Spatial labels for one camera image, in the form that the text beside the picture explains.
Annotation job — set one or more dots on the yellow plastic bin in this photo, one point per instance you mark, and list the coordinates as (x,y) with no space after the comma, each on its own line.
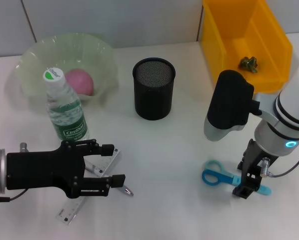
(252,32)

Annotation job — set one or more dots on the grey silver pen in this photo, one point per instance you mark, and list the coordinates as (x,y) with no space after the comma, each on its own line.
(127,191)

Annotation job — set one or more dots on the pale green glass fruit bowl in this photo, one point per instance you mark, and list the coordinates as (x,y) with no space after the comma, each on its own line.
(64,52)

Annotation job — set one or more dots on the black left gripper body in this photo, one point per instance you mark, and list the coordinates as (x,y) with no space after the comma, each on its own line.
(39,170)

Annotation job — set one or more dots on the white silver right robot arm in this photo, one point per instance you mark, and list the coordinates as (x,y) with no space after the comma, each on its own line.
(289,112)

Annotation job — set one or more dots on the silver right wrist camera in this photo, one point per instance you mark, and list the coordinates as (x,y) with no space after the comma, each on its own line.
(229,105)

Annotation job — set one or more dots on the pink peach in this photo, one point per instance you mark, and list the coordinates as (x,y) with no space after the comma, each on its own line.
(82,82)

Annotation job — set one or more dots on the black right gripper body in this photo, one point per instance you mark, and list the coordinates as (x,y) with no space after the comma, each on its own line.
(253,160)

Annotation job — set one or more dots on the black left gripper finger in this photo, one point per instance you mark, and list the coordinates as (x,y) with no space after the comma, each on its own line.
(107,150)
(118,180)

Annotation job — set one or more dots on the blue scissors with sheath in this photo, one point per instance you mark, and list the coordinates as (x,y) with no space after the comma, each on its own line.
(209,177)

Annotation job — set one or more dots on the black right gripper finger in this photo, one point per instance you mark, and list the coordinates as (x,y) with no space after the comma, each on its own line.
(242,163)
(247,188)

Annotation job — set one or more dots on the transparent plastic ruler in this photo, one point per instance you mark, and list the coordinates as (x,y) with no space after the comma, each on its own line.
(69,210)

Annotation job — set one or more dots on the black mesh pen holder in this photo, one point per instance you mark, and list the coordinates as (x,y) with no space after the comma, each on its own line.
(154,105)

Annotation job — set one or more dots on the clear green-label water bottle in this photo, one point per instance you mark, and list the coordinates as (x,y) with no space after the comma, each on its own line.
(64,112)

